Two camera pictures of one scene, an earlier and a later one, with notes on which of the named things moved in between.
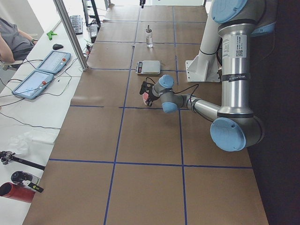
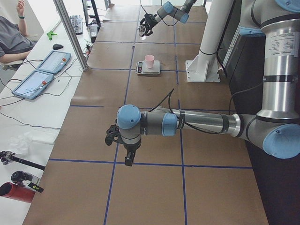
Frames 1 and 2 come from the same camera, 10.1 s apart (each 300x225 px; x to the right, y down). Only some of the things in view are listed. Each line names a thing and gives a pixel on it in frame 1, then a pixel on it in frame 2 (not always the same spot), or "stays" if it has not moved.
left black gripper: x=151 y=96 -> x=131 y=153
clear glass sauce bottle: x=149 y=37 -> x=142 y=30
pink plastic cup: x=145 y=97 -> x=149 y=59
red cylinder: x=17 y=192 stays
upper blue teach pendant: x=55 y=62 stays
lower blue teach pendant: x=33 y=85 stays
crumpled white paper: x=21 y=143 stays
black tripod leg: x=7 y=156 stays
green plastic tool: x=49 y=34 stays
